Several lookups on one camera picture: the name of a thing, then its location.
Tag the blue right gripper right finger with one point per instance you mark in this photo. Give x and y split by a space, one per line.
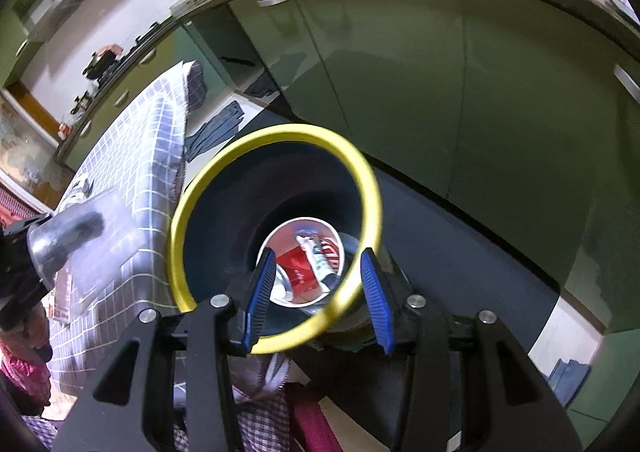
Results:
380 300

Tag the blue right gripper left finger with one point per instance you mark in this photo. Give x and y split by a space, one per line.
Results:
256 301

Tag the white paper cup red print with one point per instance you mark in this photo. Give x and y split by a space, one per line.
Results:
310 261

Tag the clear plastic water bottle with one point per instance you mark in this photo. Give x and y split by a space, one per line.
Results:
90 240

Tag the yellow rimmed black trash bin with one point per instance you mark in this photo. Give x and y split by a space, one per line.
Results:
258 182

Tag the green kitchen cabinets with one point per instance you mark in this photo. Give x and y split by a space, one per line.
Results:
513 111

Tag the person's left hand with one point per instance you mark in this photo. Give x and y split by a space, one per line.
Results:
27 337

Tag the blue cloth on floor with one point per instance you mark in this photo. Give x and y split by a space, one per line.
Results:
219 128

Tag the blue checkered tablecloth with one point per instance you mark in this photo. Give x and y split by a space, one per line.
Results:
141 158

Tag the black pot on stove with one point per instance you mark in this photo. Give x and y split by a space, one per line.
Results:
101 60

